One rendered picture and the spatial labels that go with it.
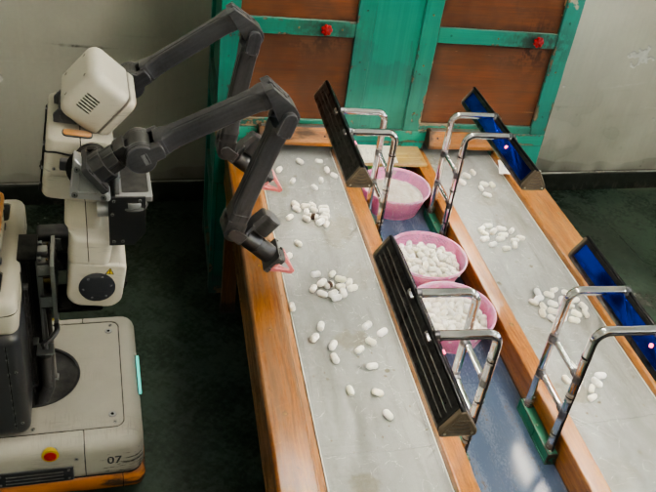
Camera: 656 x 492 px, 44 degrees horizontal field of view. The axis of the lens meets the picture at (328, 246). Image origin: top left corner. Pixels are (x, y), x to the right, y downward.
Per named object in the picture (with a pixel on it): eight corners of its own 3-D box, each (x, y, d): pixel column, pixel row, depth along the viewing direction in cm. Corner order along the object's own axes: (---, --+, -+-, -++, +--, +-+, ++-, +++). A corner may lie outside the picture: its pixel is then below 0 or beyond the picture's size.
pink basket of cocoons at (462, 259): (413, 309, 255) (419, 286, 249) (367, 263, 273) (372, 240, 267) (477, 289, 268) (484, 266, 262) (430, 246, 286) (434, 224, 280)
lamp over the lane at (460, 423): (438, 438, 162) (446, 413, 158) (372, 257, 212) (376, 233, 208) (475, 436, 164) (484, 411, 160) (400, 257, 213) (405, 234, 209)
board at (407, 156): (345, 165, 308) (345, 162, 307) (338, 146, 320) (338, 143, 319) (427, 167, 315) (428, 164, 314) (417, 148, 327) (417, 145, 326)
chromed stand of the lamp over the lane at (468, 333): (395, 474, 200) (430, 339, 174) (377, 414, 216) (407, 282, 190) (467, 470, 204) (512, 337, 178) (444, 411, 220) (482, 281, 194)
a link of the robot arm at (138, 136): (106, 144, 204) (107, 155, 200) (139, 122, 202) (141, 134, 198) (129, 168, 210) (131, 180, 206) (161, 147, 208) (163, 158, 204)
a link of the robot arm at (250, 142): (215, 141, 260) (218, 153, 253) (238, 115, 257) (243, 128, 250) (242, 161, 266) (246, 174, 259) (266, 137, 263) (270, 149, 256)
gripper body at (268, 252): (279, 240, 239) (262, 226, 236) (283, 261, 231) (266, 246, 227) (264, 254, 241) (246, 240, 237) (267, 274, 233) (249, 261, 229)
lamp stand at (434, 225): (437, 247, 286) (465, 135, 260) (423, 217, 301) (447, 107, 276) (488, 247, 290) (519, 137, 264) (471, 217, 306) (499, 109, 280)
